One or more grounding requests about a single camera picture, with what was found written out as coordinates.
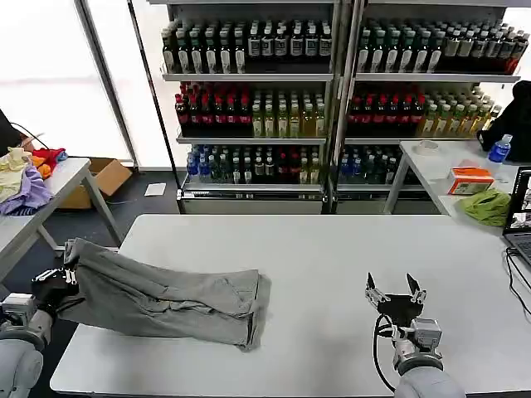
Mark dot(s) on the brown cardboard box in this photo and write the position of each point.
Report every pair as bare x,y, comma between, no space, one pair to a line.
105,176

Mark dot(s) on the shelf unit with bottles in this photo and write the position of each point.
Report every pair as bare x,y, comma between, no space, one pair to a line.
419,108
253,108

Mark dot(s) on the pale grey shirt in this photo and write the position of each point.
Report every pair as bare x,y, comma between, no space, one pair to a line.
166,296

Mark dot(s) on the white paper sheet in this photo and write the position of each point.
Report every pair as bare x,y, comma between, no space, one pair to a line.
155,190

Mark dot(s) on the red cloth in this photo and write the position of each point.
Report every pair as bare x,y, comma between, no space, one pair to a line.
50,155

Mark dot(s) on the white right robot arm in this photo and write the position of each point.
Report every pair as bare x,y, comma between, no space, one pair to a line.
423,373

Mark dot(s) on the orange tissue box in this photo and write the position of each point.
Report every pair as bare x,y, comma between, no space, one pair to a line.
471,180

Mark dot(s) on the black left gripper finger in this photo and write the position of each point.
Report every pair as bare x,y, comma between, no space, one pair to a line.
69,276
46,275

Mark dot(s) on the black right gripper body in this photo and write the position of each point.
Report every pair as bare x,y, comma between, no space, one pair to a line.
399,307

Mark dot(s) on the purple cloth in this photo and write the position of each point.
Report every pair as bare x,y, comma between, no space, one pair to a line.
29,192

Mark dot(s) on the black laptop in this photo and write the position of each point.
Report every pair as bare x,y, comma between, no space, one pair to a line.
520,207

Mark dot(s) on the blue water bottle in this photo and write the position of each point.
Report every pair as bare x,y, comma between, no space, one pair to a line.
500,150

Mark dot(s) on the orange cloth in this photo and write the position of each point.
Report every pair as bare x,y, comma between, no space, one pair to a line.
43,170

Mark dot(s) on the grey window frame post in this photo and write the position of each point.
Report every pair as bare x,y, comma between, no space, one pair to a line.
108,91

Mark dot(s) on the clear tape roll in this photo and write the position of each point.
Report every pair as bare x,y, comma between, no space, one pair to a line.
428,148

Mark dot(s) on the pale yellow cloth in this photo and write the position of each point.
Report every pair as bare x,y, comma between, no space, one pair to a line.
14,170

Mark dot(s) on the black bag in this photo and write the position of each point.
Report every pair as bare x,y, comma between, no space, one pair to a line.
8,132

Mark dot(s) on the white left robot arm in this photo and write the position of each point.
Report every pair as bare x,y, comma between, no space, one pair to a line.
18,348

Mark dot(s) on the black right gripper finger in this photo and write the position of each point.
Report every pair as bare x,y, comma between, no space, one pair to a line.
417,293
374,293

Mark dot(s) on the person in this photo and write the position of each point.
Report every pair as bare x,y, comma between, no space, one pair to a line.
512,120

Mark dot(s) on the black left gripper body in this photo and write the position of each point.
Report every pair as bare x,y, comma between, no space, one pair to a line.
52,292

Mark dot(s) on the thin black pole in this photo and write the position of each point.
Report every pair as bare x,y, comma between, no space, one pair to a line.
155,103

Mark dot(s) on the green cloth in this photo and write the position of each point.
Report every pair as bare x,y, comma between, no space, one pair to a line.
487,207

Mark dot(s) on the small blue cloth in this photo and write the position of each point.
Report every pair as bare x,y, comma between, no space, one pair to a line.
63,156

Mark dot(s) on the grey side table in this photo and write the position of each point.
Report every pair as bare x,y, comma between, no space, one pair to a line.
66,178

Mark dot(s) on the white desk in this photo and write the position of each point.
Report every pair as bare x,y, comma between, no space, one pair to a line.
431,166

